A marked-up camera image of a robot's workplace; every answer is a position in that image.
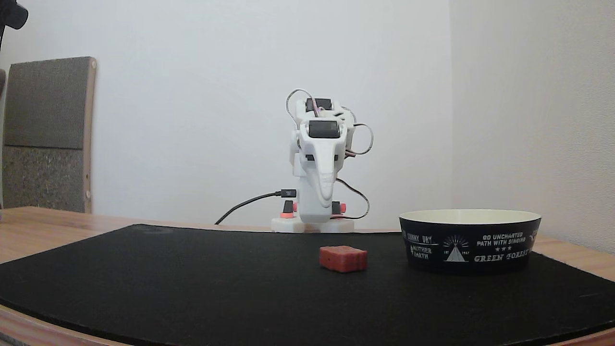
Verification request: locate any black table mat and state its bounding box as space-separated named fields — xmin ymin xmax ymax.
xmin=0 ymin=224 xmax=615 ymax=346

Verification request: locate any red black wrist servo wire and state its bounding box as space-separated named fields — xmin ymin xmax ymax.
xmin=285 ymin=88 xmax=320 ymax=128

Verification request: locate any grey panel with wooden frame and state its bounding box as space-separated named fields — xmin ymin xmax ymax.
xmin=2 ymin=57 xmax=97 ymax=214

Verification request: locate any red black base servo wire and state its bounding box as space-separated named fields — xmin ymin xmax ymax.
xmin=331 ymin=177 xmax=370 ymax=221

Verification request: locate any black power cable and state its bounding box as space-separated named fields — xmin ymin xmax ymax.
xmin=215 ymin=189 xmax=297 ymax=225

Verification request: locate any dark blue printed bowl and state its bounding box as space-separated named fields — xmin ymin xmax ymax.
xmin=399 ymin=209 xmax=542 ymax=276

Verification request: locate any red toy block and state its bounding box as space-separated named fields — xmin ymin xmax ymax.
xmin=319 ymin=246 xmax=368 ymax=273

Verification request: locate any red black elbow servo wire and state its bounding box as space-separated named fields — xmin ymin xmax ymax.
xmin=345 ymin=107 xmax=374 ymax=156

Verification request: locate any black camera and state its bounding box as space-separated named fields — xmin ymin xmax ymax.
xmin=0 ymin=0 xmax=29 ymax=49

